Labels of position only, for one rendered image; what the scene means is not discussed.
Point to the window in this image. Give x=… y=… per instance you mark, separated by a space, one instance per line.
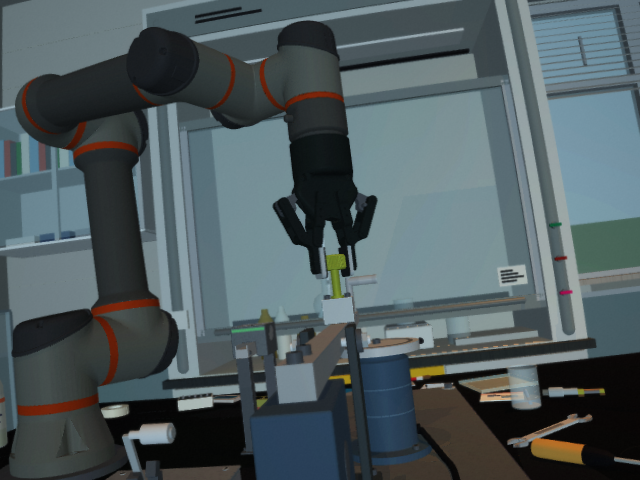
x=600 y=190

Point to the white flask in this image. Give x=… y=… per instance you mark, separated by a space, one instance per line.
x=283 y=316

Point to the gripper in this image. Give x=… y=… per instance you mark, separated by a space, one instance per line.
x=322 y=170

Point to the grey open-end wrench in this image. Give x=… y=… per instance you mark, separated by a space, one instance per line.
x=550 y=430

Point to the white counterweight block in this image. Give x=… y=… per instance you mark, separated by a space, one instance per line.
x=297 y=382

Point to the yellow black bar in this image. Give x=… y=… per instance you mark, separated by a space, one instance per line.
x=425 y=371

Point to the blue cylinder motor housing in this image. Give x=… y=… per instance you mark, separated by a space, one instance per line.
x=387 y=400

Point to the white tape roll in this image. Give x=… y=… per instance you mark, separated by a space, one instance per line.
x=114 y=410

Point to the brown beam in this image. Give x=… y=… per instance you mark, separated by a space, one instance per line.
x=325 y=345

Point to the white fume hood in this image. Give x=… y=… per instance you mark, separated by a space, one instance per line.
x=450 y=200

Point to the clear beaker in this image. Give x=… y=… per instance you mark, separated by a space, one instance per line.
x=457 y=325

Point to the white box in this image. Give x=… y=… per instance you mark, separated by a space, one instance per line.
x=407 y=334

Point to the white cup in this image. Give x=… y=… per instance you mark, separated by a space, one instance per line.
x=524 y=390

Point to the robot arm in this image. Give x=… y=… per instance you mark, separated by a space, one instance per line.
x=115 y=240

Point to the brown base board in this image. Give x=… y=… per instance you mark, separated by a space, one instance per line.
x=460 y=440

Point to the black rider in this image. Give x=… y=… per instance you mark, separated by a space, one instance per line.
x=295 y=357

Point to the white pin holder block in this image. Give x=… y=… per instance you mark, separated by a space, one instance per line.
x=337 y=311

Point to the black pivot post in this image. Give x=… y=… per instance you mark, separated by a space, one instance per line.
x=357 y=390

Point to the olive bottle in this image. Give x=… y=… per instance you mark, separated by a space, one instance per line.
x=264 y=317

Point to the white rectangular block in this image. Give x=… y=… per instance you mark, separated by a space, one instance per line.
x=196 y=402

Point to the brown disc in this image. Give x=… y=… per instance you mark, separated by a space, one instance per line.
x=392 y=343

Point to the white shelf unit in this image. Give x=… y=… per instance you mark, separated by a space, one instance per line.
x=30 y=200

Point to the white bottle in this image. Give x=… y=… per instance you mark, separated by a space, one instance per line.
x=284 y=347

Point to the yellow-green pin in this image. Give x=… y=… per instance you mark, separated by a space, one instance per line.
x=337 y=280

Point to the grey stand with green top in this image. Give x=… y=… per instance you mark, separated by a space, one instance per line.
x=245 y=340

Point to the grey window blind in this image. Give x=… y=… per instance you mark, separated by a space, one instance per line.
x=575 y=45

